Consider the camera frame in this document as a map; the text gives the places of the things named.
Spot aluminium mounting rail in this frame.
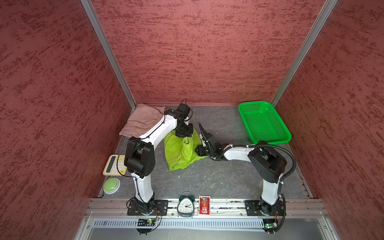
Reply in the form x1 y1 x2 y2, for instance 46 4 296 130
85 198 330 219

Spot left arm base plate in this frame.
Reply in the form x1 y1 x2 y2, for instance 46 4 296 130
127 199 169 216

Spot beige calculator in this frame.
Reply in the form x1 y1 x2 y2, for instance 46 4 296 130
103 155 127 176

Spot right black corrugated cable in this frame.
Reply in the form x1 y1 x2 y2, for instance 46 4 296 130
209 143 298 234

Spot red playing card box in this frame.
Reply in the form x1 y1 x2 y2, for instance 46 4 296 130
199 196 211 216

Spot green circuit board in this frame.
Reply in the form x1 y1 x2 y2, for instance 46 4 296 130
263 219 279 232
137 219 156 228

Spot lime green shorts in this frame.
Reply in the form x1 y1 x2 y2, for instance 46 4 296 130
163 130 206 171

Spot left green circuit board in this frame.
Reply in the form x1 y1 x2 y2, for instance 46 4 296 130
137 219 156 228

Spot right green circuit board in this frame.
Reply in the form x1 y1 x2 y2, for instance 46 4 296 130
263 219 279 232

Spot white perforated cable duct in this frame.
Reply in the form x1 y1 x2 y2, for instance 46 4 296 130
92 218 264 231

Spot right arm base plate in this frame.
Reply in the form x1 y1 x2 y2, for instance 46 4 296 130
245 200 286 217

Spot aluminium corner post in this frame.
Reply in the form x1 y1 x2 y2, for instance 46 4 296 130
271 0 338 107
79 0 137 110

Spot green plastic basket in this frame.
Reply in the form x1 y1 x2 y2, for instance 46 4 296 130
238 101 292 145

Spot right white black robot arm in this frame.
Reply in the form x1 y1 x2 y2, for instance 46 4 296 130
195 124 287 216

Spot right aluminium corner post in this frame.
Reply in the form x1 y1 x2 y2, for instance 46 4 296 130
271 0 338 107

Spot green round button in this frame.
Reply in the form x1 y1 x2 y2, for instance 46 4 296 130
103 178 121 195

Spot pink shorts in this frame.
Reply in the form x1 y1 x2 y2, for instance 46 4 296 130
119 104 166 138

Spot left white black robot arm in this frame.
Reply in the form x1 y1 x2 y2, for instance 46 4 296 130
121 102 194 215

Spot dark green alarm clock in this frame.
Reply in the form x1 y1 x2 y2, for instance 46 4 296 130
177 191 195 218

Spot left aluminium corner post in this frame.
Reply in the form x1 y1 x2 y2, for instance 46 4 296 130
79 0 137 110

